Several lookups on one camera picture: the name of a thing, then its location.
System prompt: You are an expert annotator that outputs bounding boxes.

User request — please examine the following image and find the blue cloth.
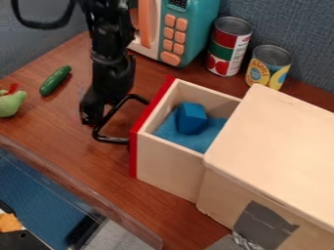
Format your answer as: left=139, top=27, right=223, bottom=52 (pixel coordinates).
left=152, top=108, right=229, bottom=155

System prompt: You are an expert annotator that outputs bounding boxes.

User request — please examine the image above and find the blue toy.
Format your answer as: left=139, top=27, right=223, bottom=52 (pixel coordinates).
left=175, top=101, right=211, bottom=136

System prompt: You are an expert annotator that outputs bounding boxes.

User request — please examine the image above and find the drawer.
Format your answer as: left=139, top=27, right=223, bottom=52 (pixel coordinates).
left=91, top=75, right=243, bottom=204

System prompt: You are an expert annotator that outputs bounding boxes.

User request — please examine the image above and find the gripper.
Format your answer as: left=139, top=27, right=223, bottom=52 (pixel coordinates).
left=78, top=54, right=138, bottom=127

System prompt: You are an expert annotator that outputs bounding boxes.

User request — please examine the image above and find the yellow can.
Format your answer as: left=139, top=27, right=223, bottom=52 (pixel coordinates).
left=243, top=44, right=294, bottom=92

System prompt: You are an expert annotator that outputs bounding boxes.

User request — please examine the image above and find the green toy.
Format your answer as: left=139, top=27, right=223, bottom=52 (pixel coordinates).
left=0, top=82, right=29, bottom=119

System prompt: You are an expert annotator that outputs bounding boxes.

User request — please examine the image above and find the toy microwave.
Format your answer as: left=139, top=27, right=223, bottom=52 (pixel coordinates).
left=125, top=0, right=223, bottom=68

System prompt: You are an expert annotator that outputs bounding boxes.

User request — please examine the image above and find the black cable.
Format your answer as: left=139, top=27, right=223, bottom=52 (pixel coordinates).
left=10, top=0, right=79, bottom=30

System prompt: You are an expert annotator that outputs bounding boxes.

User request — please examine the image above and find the green toy cucumber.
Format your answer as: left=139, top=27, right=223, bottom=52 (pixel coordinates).
left=37, top=64, right=73, bottom=98

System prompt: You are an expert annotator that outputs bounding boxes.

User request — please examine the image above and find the cabinet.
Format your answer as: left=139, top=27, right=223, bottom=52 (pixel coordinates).
left=194, top=83, right=334, bottom=250

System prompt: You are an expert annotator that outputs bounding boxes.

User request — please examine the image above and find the red and white can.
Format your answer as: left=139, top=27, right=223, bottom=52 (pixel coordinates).
left=204, top=16, right=255, bottom=78

